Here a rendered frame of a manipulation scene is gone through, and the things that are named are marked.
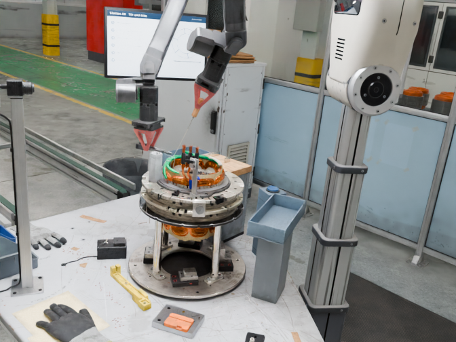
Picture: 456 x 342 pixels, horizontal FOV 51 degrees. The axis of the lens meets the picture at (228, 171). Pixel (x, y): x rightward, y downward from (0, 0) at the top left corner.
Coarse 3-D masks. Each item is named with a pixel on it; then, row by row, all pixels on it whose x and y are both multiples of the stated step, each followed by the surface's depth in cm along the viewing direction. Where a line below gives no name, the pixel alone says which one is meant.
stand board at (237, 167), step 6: (216, 156) 185; (222, 156) 186; (222, 162) 179; (228, 162) 179; (234, 162) 180; (240, 162) 181; (228, 168) 173; (234, 168) 173; (240, 168) 174; (246, 168) 176; (240, 174) 174
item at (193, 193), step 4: (196, 160) 132; (196, 164) 133; (196, 168) 133; (196, 172) 133; (196, 176) 134; (192, 180) 135; (196, 180) 134; (192, 184) 136; (196, 184) 135; (192, 188) 136; (196, 188) 135; (192, 192) 136; (196, 192) 136; (192, 196) 136; (196, 196) 136
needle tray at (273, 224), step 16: (272, 208) 152; (288, 208) 153; (304, 208) 150; (256, 224) 131; (272, 224) 141; (288, 224) 132; (272, 240) 131; (288, 240) 144; (256, 256) 143; (272, 256) 141; (288, 256) 149; (256, 272) 144; (272, 272) 142; (256, 288) 146; (272, 288) 144
